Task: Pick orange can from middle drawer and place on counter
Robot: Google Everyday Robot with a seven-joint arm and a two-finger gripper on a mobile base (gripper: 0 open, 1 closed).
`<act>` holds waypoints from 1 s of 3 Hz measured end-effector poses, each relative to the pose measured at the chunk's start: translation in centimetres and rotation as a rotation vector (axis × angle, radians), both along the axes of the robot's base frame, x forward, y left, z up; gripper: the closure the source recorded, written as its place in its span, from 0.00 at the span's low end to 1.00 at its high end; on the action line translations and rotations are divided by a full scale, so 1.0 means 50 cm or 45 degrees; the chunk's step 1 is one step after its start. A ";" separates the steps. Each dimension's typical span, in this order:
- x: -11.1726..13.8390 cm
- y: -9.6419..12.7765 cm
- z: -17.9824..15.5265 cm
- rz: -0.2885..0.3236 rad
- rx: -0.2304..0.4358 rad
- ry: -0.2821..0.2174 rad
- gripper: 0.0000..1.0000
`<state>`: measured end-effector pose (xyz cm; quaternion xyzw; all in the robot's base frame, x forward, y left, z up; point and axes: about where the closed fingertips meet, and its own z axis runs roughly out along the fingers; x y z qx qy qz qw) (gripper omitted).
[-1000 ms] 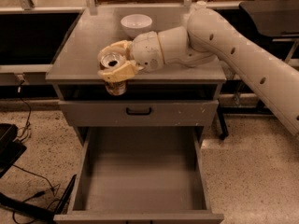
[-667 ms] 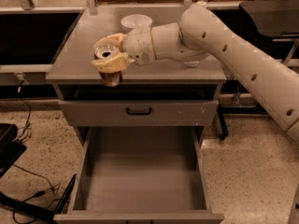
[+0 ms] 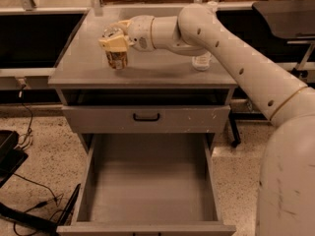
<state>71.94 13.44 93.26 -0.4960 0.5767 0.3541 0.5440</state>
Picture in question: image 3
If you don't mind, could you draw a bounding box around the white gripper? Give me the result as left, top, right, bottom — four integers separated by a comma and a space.
98, 15, 155, 52

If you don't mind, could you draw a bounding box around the black floor cable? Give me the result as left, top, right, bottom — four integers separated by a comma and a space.
16, 84, 34, 149

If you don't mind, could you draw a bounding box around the grey drawer cabinet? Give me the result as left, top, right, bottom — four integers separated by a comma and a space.
47, 4, 239, 236

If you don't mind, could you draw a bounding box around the black drawer handle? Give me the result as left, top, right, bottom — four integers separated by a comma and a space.
133, 113, 160, 122

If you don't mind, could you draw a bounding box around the black equipment base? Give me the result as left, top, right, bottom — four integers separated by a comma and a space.
0, 129, 82, 236

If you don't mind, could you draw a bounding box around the clear plastic water bottle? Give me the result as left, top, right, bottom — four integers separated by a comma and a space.
191, 1, 220, 72

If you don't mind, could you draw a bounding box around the closed grey top drawer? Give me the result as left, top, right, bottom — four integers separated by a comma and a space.
62, 106, 230, 134

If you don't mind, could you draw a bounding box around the orange soda can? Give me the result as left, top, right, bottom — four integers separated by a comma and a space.
102, 27, 128, 69

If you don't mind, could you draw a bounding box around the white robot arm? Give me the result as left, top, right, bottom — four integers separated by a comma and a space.
99, 3, 315, 236

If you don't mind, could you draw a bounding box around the open grey middle drawer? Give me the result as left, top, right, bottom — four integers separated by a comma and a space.
57, 134, 236, 236

